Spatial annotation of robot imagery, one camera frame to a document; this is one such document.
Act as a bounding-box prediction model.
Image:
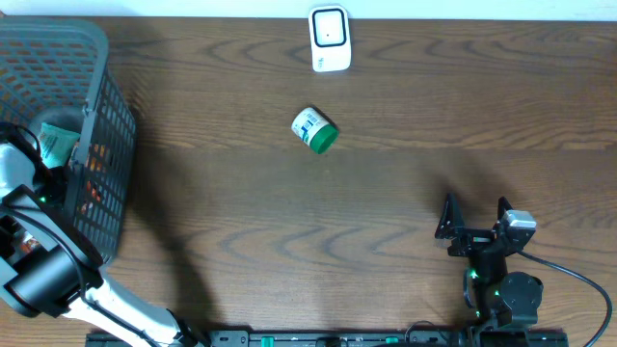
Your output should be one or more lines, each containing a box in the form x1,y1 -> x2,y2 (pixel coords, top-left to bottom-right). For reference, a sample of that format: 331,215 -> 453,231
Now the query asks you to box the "grey plastic mesh basket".
1,16 -> 137,263

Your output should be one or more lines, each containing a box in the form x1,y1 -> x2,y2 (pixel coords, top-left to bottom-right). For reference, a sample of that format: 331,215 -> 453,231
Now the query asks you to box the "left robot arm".
1,122 -> 211,346

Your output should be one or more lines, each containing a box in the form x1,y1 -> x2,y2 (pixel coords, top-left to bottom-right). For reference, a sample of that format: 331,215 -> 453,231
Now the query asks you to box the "red Topps candy bar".
18,233 -> 40,254

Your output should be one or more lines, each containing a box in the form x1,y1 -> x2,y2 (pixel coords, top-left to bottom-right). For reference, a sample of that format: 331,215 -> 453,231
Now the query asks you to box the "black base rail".
85,327 -> 570,347

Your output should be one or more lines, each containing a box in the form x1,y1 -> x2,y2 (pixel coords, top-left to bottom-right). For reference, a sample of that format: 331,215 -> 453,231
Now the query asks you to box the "green lidded white jar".
291,107 -> 339,154

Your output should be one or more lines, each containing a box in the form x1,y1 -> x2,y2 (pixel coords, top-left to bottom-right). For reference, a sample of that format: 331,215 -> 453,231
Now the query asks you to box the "orange Kleenex tissue pack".
86,144 -> 107,173

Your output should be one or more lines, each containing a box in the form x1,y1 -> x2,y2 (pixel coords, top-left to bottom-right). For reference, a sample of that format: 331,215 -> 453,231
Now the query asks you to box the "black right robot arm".
435,194 -> 543,330

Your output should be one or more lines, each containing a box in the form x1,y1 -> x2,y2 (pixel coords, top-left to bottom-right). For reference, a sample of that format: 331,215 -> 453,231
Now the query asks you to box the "teal wet wipes packet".
38,122 -> 80,169

